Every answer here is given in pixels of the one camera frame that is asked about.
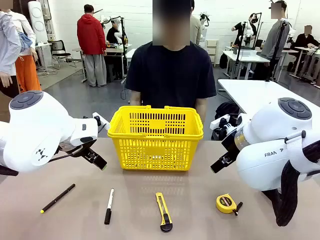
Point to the white and black marker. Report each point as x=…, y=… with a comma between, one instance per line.
x=109, y=205

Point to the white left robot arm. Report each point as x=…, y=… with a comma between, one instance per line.
x=32, y=120

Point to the seated person beside background robot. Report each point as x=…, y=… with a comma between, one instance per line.
x=112, y=33

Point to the person's right forearm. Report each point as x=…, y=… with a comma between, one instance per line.
x=136, y=98

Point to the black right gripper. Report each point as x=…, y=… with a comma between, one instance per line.
x=232, y=146

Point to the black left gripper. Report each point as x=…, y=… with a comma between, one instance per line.
x=77, y=149

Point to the black backpack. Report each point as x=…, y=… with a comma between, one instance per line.
x=226, y=110

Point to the mannequin in light blue shirt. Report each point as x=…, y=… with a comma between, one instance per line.
x=7, y=50

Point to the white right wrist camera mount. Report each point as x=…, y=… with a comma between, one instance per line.
x=220, y=121

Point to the person in beige top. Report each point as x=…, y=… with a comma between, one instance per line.
x=195, y=27

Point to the yellow tape measure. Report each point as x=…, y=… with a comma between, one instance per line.
x=225, y=203

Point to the person in red hoodie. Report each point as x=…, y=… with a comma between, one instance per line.
x=90, y=35

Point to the mannequin with orange pants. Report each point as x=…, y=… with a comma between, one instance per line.
x=27, y=72

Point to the white tower air conditioner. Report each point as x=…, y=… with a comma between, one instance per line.
x=38, y=22

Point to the yellow utility knife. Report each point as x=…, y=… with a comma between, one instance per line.
x=163, y=212

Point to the white background table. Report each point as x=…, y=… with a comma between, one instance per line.
x=246, y=56

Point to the person's left forearm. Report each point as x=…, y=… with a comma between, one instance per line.
x=202, y=111

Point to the tall black camera stand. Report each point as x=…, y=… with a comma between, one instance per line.
x=277, y=50

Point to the seated person in black jacket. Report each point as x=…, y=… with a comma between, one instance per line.
x=305, y=40

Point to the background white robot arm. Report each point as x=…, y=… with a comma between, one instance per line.
x=204, y=20
x=110, y=20
x=254, y=21

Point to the person in black shirt with headset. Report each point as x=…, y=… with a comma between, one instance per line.
x=241, y=30

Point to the black office chair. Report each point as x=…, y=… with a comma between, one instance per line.
x=58, y=50

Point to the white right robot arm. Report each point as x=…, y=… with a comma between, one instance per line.
x=270, y=140

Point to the thin black stand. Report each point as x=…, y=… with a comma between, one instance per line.
x=240, y=42

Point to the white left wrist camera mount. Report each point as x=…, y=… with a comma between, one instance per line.
x=100, y=121

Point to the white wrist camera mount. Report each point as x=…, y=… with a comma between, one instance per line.
x=100, y=121
x=220, y=121

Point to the black pen with yellow tip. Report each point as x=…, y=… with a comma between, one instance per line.
x=58, y=198

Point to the white shelf cart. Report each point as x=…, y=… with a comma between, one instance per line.
x=212, y=50

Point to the standing person in gray sweater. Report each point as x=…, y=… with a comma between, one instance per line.
x=273, y=40

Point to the large white table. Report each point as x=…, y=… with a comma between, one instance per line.
x=250, y=90

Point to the person in black t-shirt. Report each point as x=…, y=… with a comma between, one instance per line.
x=170, y=75

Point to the yellow plastic shopping basket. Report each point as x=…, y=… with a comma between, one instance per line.
x=155, y=152

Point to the background wooden work desk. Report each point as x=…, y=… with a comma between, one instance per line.
x=115, y=50

